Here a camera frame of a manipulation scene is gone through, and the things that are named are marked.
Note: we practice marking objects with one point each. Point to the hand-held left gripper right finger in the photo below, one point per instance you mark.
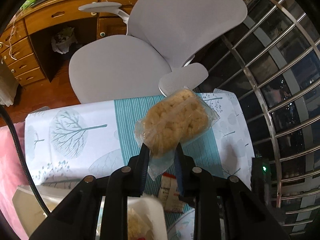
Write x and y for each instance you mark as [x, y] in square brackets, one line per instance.
[178, 177]

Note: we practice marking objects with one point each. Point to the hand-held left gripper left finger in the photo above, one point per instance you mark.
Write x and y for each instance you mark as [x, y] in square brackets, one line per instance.
[144, 177]

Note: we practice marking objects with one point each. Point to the white plastic tray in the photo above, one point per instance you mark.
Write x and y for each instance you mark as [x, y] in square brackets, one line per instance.
[147, 210]

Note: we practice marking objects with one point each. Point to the clear crumbly cake packet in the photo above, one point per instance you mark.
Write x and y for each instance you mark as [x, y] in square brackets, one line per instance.
[138, 223]
[172, 120]

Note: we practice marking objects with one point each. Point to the red white snack packet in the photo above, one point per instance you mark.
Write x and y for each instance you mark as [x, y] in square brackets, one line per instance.
[170, 195]

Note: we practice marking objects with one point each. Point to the teal striped leaf-print tablecloth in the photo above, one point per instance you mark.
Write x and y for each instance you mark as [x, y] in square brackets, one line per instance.
[82, 140]

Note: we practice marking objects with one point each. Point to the metal window grille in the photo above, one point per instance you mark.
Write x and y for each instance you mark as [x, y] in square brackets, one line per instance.
[287, 92]

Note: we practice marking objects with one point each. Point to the grey office chair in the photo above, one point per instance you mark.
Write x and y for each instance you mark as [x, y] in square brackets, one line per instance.
[120, 65]

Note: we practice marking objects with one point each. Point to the pink blanket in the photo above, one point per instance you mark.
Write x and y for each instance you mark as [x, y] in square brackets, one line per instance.
[10, 170]

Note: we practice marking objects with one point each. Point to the bin with white bag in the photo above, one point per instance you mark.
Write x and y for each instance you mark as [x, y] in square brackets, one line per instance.
[63, 41]

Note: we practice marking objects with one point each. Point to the wooden desk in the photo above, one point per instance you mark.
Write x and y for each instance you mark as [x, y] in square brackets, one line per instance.
[50, 17]

